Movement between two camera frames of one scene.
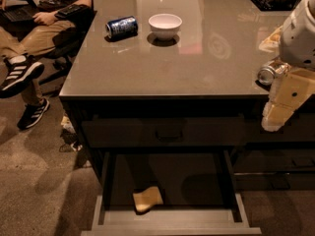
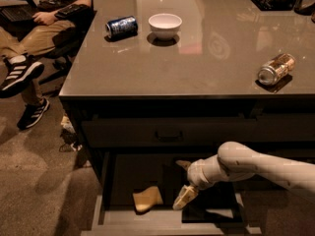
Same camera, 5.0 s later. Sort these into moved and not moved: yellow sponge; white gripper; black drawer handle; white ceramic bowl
Moved: white gripper
Not moved: black drawer handle; white ceramic bowl; yellow sponge
